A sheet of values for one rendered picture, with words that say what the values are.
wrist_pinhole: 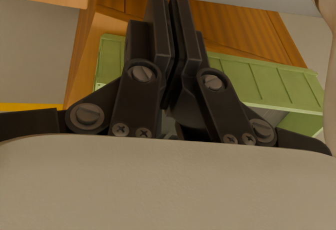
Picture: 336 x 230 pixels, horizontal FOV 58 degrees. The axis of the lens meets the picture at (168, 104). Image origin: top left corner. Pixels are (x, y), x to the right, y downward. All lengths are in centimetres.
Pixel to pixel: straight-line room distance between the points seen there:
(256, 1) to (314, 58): 163
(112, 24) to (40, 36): 113
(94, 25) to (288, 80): 52
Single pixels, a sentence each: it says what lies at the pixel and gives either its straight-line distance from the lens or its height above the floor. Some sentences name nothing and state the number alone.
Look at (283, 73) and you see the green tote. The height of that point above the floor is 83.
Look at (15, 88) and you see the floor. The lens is 220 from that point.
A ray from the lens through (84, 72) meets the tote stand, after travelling 86.
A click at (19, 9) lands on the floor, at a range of 177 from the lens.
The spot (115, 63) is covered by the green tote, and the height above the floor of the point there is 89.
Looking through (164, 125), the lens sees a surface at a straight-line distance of 85.
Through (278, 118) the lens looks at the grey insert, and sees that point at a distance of 103.
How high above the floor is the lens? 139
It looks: 39 degrees down
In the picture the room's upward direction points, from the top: 174 degrees clockwise
